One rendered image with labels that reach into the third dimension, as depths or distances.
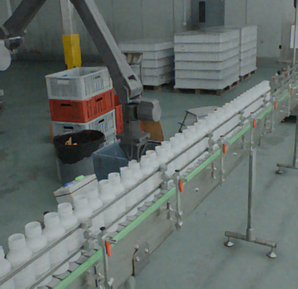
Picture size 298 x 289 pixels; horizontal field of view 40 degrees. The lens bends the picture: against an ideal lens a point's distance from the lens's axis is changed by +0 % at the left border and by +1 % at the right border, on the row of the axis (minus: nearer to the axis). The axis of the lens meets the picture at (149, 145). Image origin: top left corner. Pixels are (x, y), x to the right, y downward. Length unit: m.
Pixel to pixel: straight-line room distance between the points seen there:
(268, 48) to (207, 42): 4.03
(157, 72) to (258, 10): 4.16
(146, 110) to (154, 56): 7.43
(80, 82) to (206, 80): 4.65
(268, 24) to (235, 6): 1.02
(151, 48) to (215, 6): 3.92
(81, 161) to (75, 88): 0.77
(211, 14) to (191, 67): 4.21
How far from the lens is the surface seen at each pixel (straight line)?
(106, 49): 1.34
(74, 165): 3.49
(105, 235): 1.14
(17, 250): 1.04
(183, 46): 8.28
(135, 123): 1.34
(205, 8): 12.34
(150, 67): 8.78
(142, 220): 1.42
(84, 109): 3.90
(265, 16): 11.84
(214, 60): 8.07
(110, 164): 2.15
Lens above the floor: 1.67
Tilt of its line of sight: 18 degrees down
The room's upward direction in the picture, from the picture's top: 3 degrees counter-clockwise
